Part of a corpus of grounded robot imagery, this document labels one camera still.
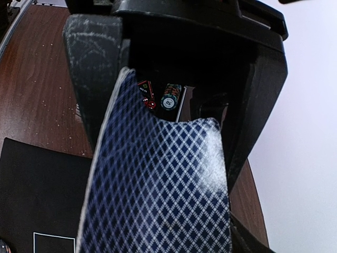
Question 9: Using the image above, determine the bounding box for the aluminium poker chip case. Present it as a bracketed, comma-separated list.
[148, 80, 194, 122]

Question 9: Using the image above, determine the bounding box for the poker chip row with 10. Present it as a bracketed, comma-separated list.
[161, 84, 182, 111]

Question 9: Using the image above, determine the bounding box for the red dice set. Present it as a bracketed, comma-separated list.
[143, 98, 156, 111]

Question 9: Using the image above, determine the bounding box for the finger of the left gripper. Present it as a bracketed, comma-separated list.
[63, 14, 123, 149]
[221, 50, 287, 191]

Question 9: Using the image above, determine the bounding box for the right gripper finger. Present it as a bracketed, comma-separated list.
[230, 213, 275, 253]

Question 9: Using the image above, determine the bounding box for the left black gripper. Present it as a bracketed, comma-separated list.
[66, 1, 289, 84]

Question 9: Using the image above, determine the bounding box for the black poker table mat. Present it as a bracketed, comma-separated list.
[1, 138, 91, 252]

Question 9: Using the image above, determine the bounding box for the grey playing card deck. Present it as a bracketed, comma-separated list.
[76, 67, 232, 252]

